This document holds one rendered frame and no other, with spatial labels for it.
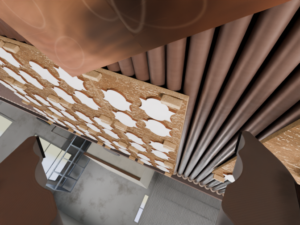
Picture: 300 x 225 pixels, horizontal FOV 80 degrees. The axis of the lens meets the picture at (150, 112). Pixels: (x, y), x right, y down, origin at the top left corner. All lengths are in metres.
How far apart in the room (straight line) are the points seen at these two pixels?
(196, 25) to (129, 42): 0.09
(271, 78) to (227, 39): 0.12
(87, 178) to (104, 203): 1.28
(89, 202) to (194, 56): 8.21
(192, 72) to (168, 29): 0.23
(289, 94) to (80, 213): 8.38
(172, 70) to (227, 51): 0.14
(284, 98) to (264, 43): 0.14
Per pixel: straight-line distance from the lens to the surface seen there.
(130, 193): 8.01
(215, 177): 1.09
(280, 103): 0.47
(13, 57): 0.98
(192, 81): 0.45
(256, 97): 0.46
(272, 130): 0.58
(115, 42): 0.27
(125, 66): 0.53
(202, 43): 0.37
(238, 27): 0.34
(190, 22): 0.20
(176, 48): 0.40
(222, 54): 0.38
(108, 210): 8.18
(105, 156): 5.73
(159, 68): 0.47
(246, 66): 0.39
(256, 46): 0.36
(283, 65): 0.39
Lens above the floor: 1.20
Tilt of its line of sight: 23 degrees down
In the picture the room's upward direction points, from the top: 153 degrees counter-clockwise
